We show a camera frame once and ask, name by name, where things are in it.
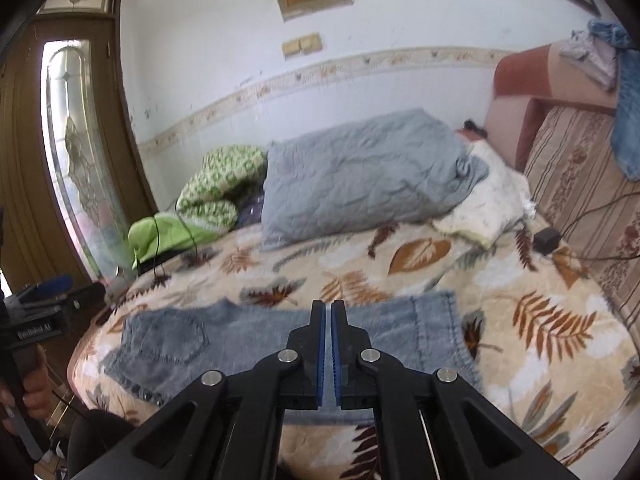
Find black charger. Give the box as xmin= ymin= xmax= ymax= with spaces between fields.
xmin=532 ymin=227 xmax=562 ymax=256

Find grey quilted blanket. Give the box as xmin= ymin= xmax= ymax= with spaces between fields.
xmin=260 ymin=108 xmax=490 ymax=252

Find lime green cloth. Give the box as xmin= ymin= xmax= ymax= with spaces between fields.
xmin=127 ymin=212 xmax=223 ymax=271

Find thin black cable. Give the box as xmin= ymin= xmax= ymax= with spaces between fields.
xmin=150 ymin=207 xmax=201 ymax=278

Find beige wall switch plate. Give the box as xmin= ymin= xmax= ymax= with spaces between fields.
xmin=282 ymin=32 xmax=322 ymax=57

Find pink upholstered headboard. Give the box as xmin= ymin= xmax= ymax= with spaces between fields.
xmin=482 ymin=42 xmax=621 ymax=176

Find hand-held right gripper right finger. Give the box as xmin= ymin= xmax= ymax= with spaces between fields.
xmin=331 ymin=301 xmax=576 ymax=480

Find wooden door with glass pane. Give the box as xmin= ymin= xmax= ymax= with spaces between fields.
xmin=0 ymin=15 xmax=161 ymax=291

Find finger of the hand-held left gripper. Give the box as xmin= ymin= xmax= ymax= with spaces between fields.
xmin=64 ymin=282 xmax=107 ymax=314
xmin=19 ymin=275 xmax=75 ymax=302

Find green white patterned blanket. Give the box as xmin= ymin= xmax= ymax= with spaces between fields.
xmin=176 ymin=145 xmax=268 ymax=228

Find light blue denim garment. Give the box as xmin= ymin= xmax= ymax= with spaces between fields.
xmin=587 ymin=19 xmax=640 ymax=183

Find pale crumpled garment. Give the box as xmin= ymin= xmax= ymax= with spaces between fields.
xmin=559 ymin=30 xmax=621 ymax=91

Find person's left hand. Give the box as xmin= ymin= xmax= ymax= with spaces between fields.
xmin=22 ymin=347 xmax=54 ymax=420

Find striped floral headboard cushion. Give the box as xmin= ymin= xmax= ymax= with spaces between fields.
xmin=522 ymin=105 xmax=640 ymax=321

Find black charger cable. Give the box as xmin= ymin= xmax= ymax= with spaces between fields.
xmin=550 ymin=191 xmax=640 ymax=262

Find blue denim pants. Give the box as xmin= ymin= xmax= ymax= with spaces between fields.
xmin=102 ymin=290 xmax=483 ymax=428

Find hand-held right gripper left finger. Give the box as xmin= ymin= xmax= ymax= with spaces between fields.
xmin=70 ymin=301 xmax=326 ymax=480

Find leaf printed fleece blanket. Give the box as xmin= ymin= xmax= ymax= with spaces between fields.
xmin=67 ymin=210 xmax=640 ymax=476

